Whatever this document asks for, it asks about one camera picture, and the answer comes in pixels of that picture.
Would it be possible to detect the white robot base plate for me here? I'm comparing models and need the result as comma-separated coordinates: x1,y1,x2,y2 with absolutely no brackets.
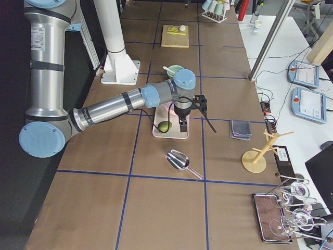
101,54,140,85

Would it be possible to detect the red bottle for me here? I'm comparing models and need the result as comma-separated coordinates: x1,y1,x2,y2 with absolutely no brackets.
237,0,250,21

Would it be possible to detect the aluminium frame post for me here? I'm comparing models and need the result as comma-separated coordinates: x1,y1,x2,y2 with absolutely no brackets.
249,0,295,81

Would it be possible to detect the wooden mug tree stand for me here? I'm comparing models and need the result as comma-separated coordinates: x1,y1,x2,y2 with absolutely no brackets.
241,130,294,173

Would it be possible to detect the black computer mouse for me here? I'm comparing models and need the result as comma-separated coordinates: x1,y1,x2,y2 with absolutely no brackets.
320,141,333,150

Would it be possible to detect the blue teach pendant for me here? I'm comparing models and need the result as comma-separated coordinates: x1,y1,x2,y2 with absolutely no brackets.
291,87,327,123
288,60,319,89

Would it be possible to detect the green ceramic bowl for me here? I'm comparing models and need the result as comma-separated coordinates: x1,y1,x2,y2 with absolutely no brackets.
166,65,184,79

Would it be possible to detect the cream plastic tray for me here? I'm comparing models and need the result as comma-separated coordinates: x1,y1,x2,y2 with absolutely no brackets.
152,103,190,140

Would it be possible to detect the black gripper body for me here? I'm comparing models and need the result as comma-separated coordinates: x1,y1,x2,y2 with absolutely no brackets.
174,100,192,122

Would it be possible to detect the folded grey cloth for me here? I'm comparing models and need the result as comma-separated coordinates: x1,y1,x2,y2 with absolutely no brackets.
229,120,252,141

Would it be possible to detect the bamboo cutting board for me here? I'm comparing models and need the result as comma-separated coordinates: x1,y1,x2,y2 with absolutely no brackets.
161,25,189,48

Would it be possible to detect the far blue teach pendant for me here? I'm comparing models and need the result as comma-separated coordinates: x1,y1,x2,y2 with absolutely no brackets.
288,60,319,89

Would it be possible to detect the black power strip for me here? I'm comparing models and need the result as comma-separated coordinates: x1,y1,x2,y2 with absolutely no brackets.
260,101,277,134

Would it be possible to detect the white cup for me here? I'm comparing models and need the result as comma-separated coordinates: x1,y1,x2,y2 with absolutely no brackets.
207,0,217,13

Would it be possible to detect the wine glass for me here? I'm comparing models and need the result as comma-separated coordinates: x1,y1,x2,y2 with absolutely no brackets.
277,179,317,209
269,208,327,240

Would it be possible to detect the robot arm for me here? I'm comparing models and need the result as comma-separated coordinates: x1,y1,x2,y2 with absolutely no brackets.
19,1,196,158

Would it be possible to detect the black metal tray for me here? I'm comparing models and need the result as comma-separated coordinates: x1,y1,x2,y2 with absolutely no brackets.
251,193,293,244

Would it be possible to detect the black monitor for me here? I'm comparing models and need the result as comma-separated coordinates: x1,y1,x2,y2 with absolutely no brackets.
305,145,333,211

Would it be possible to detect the blue cup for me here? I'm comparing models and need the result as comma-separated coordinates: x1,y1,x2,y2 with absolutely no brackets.
202,0,212,11

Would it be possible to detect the yellow plastic knife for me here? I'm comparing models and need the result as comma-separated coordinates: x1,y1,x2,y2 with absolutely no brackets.
167,31,186,36

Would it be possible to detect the near blue teach pendant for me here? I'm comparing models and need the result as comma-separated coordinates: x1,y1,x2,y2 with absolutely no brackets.
291,87,327,123

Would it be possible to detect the green cup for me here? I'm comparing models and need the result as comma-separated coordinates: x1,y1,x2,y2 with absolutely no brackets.
214,2,223,16

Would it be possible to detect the upper wine glass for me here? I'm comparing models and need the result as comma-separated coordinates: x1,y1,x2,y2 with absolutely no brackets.
277,179,317,209

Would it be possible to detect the white wire cup rack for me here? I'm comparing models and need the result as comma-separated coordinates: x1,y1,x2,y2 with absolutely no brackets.
201,11,227,23

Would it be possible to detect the white plastic spoon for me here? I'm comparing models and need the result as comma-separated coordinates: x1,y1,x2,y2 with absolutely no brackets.
163,66,175,74

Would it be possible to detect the metal ice scoop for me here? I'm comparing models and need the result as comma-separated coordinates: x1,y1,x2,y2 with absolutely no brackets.
165,149,203,180

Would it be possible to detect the pink bowl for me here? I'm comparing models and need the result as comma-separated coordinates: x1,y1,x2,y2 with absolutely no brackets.
163,102,176,115

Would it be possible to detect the paper cup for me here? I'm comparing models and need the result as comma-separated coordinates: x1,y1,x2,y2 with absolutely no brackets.
252,20,262,32

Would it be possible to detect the lower wine glass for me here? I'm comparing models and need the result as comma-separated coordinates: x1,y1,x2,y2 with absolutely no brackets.
269,208,327,240

